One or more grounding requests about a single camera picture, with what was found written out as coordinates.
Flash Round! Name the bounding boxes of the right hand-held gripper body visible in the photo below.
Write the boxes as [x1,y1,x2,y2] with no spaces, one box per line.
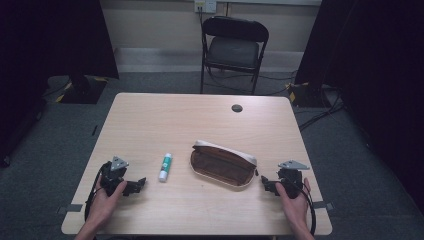
[277,159,311,200]

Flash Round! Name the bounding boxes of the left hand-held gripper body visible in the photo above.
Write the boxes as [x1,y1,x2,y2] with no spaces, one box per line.
[99,155,130,198]

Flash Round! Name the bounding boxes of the white and green glue stick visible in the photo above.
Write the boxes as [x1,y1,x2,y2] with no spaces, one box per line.
[158,152,174,183]

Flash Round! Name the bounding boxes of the cream and brown pencil case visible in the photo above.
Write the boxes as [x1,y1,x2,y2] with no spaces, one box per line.
[189,139,260,192]

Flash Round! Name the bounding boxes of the person's right hand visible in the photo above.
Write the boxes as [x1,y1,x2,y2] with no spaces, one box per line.
[274,177,313,232]

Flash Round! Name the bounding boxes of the person's left hand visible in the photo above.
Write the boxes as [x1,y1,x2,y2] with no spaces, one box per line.
[84,179,128,232]

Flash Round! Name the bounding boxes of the grey tape strip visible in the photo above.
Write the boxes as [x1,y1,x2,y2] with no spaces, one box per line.
[312,201,335,212]
[55,203,84,215]

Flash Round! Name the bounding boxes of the black stand base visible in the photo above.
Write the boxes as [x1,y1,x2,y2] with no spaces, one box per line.
[287,81,335,109]
[59,73,108,105]

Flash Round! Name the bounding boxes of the black folding chair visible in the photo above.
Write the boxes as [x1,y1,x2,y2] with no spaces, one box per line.
[199,15,270,96]

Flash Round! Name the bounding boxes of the dark curtain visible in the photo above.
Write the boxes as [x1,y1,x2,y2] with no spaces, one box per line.
[294,0,424,214]

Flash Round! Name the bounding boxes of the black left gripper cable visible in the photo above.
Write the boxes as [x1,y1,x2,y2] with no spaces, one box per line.
[83,163,108,222]

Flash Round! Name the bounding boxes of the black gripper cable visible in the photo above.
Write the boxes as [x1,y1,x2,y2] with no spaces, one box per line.
[83,163,108,222]
[293,176,317,236]

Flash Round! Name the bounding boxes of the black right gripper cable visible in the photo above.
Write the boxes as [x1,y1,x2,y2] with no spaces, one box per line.
[293,176,317,236]

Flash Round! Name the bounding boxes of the black floor cable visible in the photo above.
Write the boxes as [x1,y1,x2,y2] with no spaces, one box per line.
[298,89,345,132]

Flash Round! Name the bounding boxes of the white wall socket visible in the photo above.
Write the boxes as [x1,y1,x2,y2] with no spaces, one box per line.
[194,0,218,15]

